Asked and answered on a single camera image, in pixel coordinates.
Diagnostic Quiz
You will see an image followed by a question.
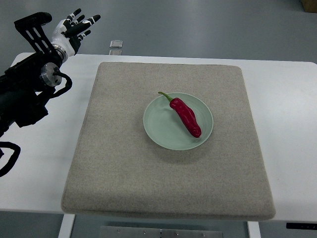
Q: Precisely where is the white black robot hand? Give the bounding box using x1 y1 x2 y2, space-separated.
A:
52 8 101 62

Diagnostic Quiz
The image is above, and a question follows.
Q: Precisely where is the red chili pepper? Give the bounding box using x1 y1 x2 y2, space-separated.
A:
158 91 202 138

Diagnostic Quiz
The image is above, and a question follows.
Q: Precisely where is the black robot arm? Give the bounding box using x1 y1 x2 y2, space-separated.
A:
0 12 72 134

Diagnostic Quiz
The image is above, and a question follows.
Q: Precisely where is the light green plate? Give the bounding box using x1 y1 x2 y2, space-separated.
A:
143 93 214 151

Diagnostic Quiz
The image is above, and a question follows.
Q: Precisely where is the beige felt mat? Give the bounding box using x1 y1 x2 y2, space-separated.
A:
61 62 275 221

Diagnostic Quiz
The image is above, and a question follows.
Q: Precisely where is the white left table leg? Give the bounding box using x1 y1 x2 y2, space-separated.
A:
58 214 75 238

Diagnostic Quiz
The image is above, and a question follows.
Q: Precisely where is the white table leg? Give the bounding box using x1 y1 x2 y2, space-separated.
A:
58 214 75 238
247 221 261 238

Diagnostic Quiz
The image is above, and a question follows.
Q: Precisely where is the cardboard box corner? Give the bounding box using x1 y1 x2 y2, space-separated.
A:
300 0 317 13

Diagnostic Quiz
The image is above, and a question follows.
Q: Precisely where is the white right table leg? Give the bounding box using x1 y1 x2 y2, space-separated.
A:
247 221 261 238

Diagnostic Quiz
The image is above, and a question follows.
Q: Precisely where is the black table control panel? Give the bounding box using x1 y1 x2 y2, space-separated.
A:
286 223 317 230

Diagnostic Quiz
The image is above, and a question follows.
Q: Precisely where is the black looped cable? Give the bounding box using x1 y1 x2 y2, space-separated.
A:
0 141 21 178

